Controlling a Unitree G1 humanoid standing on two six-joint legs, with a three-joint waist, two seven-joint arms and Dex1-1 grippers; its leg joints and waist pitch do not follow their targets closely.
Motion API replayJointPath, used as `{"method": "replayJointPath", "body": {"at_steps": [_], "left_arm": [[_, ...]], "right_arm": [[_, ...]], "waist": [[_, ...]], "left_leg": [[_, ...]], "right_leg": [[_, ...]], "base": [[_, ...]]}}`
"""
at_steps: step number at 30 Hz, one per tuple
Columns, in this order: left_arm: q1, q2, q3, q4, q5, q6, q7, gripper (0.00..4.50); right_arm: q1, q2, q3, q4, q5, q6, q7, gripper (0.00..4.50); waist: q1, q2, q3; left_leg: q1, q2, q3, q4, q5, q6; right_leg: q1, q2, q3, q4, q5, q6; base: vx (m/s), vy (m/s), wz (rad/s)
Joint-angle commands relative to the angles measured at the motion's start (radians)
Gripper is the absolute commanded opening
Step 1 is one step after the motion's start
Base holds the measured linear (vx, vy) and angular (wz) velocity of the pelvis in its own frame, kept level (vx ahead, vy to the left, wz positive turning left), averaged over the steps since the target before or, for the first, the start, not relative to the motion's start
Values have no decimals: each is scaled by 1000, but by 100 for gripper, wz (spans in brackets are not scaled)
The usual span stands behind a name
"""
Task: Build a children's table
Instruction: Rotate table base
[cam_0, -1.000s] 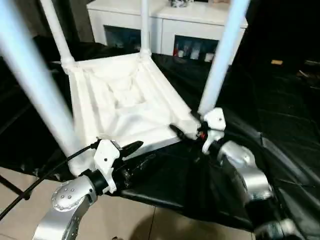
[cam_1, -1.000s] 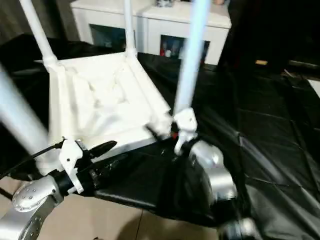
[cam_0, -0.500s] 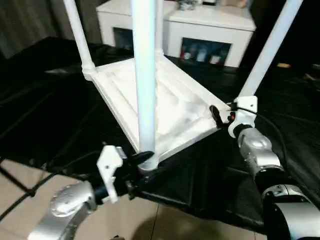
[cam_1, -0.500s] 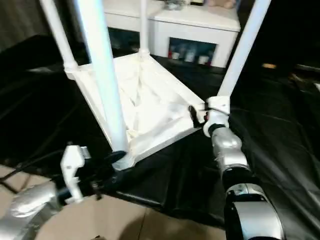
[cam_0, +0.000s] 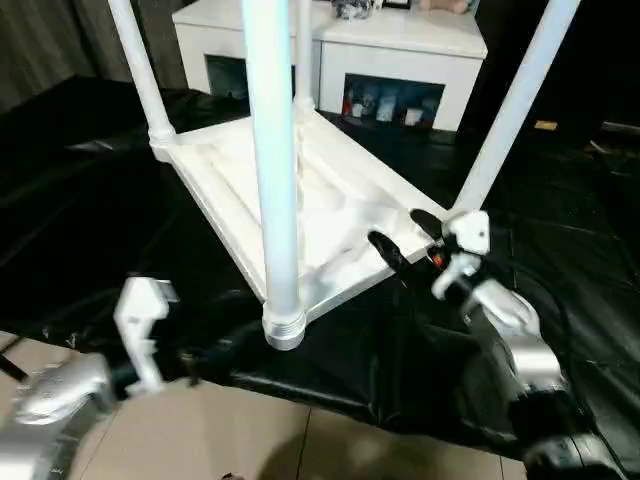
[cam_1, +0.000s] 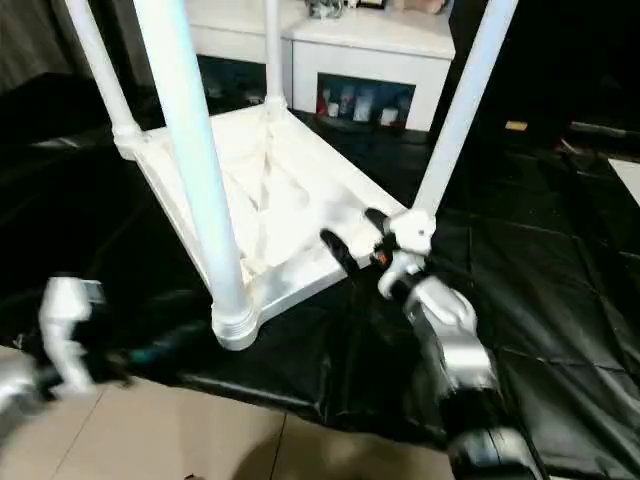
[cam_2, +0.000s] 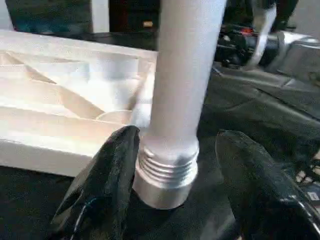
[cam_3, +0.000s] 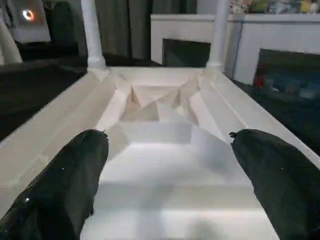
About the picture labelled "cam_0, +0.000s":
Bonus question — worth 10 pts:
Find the small grey object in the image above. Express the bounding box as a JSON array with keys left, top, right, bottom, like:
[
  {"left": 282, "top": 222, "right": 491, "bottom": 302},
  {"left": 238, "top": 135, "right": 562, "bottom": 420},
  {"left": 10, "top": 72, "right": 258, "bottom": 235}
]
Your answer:
[{"left": 335, "top": 0, "right": 381, "bottom": 21}]

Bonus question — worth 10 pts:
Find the black work mat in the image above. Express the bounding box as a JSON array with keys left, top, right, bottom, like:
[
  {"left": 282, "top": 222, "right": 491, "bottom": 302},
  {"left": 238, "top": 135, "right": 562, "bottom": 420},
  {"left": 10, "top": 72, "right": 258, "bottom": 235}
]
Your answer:
[{"left": 0, "top": 78, "right": 640, "bottom": 466}]

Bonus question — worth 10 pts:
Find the white cabinet with glass doors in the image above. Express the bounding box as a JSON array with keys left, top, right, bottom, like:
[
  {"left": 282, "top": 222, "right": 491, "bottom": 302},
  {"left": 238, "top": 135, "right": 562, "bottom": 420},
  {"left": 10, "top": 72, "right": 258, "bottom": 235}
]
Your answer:
[{"left": 172, "top": 0, "right": 489, "bottom": 133}]

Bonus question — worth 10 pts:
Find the grey curtain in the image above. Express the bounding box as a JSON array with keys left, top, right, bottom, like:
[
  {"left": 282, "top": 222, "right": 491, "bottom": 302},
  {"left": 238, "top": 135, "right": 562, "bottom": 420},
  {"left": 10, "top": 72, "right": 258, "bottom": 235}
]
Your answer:
[{"left": 0, "top": 0, "right": 196, "bottom": 106}]

